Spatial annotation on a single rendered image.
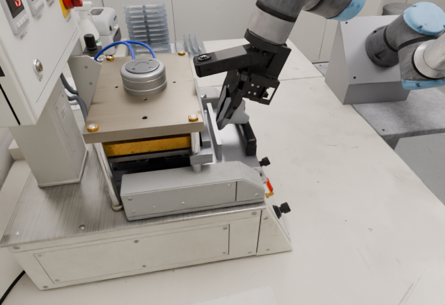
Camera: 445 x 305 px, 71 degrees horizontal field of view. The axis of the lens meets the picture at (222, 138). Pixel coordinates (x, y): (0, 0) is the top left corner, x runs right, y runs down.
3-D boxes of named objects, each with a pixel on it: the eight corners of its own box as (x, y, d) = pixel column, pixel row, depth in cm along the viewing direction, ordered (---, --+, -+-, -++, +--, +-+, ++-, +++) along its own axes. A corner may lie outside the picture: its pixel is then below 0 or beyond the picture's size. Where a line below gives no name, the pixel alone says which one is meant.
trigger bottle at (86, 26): (86, 66, 134) (68, 6, 118) (87, 59, 140) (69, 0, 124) (106, 63, 136) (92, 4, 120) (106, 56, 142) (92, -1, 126)
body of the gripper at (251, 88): (267, 109, 61) (296, 52, 54) (227, 100, 58) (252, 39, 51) (257, 90, 66) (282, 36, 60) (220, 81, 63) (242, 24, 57)
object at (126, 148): (102, 163, 53) (87, 118, 48) (114, 98, 70) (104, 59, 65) (201, 152, 56) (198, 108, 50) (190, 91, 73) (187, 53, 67)
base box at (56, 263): (41, 293, 63) (3, 245, 52) (75, 167, 92) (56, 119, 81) (293, 251, 70) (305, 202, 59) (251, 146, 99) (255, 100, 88)
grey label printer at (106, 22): (61, 57, 140) (49, 20, 130) (75, 41, 156) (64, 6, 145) (117, 56, 142) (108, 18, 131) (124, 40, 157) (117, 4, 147)
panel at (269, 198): (290, 242, 71) (263, 198, 60) (256, 156, 94) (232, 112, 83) (298, 239, 71) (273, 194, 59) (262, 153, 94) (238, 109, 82)
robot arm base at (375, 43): (401, 28, 117) (420, 14, 107) (406, 67, 115) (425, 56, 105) (363, 28, 115) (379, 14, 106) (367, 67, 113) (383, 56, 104)
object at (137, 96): (56, 182, 50) (24, 116, 42) (87, 88, 74) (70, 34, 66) (205, 164, 53) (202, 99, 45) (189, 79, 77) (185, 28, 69)
